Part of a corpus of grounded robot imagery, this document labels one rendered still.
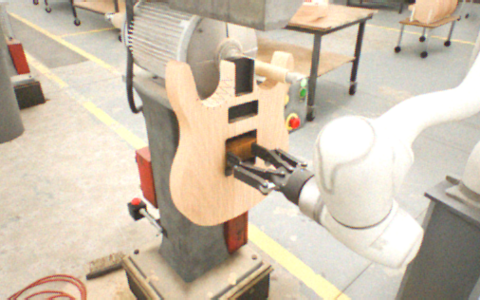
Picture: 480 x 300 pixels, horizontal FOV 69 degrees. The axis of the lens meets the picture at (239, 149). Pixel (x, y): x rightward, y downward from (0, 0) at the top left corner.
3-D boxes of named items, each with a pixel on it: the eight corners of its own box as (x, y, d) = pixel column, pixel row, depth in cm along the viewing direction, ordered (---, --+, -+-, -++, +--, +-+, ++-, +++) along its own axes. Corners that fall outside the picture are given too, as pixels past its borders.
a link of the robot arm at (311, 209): (344, 214, 71) (320, 200, 75) (352, 177, 67) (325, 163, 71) (316, 234, 66) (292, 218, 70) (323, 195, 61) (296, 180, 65)
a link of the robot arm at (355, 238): (354, 198, 71) (345, 160, 62) (432, 240, 61) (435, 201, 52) (323, 239, 68) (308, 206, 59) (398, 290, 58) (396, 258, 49)
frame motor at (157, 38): (123, 77, 119) (109, -6, 105) (190, 61, 134) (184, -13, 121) (194, 117, 93) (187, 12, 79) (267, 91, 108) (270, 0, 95)
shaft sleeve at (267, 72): (241, 53, 92) (240, 65, 93) (231, 53, 90) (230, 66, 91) (294, 69, 81) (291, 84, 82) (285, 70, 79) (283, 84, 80)
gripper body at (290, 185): (294, 215, 69) (261, 194, 75) (321, 198, 74) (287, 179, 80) (298, 184, 66) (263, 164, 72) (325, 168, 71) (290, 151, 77)
